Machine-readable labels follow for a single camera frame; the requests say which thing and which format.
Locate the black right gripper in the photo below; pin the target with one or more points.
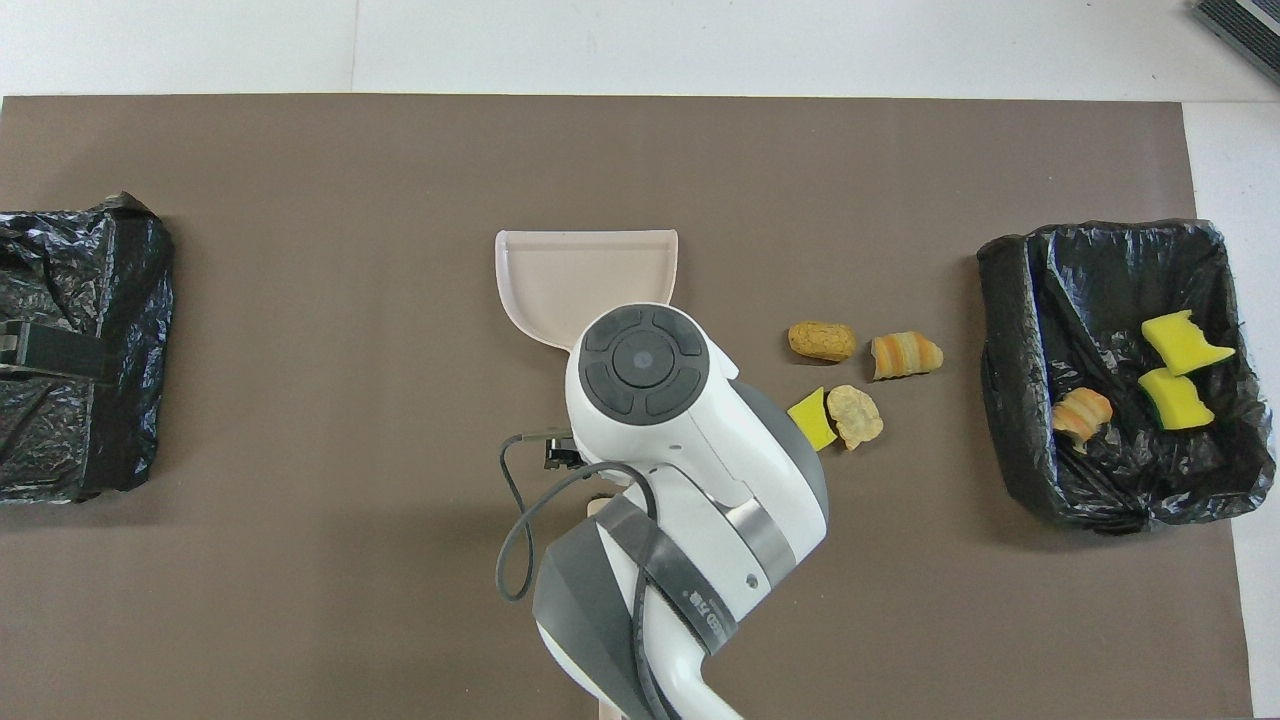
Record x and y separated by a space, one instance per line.
560 452

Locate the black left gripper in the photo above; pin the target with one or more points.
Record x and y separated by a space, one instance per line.
60 352

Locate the wooden hand brush black bristles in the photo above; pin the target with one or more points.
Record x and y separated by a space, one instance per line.
600 506

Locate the beige plastic dustpan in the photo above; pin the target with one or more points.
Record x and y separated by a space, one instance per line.
580 280

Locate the small yellow sponge piece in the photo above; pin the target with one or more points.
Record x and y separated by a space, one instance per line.
812 420

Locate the brown bread roll piece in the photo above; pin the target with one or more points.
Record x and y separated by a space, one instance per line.
820 340

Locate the orange striped croissant piece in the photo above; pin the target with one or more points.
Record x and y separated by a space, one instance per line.
905 355

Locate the pale and orange croissant piece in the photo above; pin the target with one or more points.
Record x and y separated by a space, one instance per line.
1082 412

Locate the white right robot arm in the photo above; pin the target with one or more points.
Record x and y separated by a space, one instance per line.
700 450

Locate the bin lined black bag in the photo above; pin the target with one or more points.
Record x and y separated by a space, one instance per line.
1100 290
100 440

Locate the brown paper table mat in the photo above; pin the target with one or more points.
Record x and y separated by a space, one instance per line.
300 200

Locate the grey ribbed device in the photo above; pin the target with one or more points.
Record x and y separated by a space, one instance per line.
1245 25

